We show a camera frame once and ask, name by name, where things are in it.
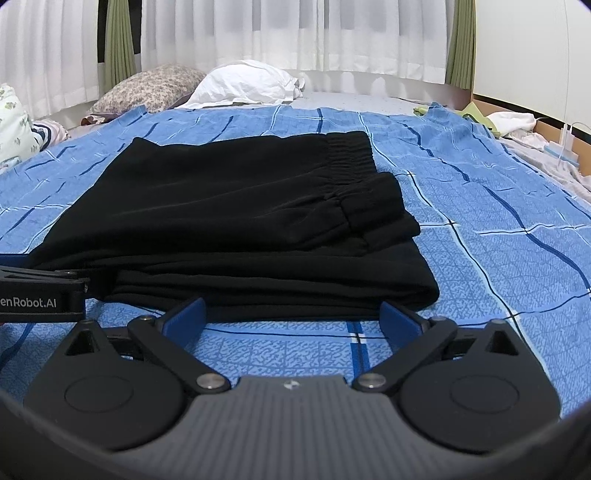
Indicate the green curtain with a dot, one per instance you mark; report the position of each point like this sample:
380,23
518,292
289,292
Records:
461,41
117,46

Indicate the wooden bed frame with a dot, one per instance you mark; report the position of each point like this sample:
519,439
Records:
508,107

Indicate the blue striped blanket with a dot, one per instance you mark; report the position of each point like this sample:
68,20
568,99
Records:
485,240

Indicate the folded floral white quilt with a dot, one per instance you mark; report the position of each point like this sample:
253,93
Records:
11,124

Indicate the floral patterned pillow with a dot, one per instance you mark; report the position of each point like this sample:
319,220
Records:
147,90

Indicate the light green cloth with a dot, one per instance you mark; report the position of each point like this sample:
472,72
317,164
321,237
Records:
475,115

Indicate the white crumpled cloth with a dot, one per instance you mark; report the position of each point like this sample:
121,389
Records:
512,121

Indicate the white sheer curtain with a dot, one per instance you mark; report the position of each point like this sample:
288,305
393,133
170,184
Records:
300,32
51,50

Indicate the blue white striped cloth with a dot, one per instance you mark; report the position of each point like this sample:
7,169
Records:
48,131

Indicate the dark red cloth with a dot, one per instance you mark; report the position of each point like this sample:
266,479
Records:
90,120

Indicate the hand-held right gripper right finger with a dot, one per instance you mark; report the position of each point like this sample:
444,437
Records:
397,318

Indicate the black pants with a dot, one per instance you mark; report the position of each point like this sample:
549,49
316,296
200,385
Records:
231,217

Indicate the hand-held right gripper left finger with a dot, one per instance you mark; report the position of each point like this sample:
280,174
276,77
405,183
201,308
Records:
184,318

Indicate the white pillow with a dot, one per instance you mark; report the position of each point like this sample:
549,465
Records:
244,85

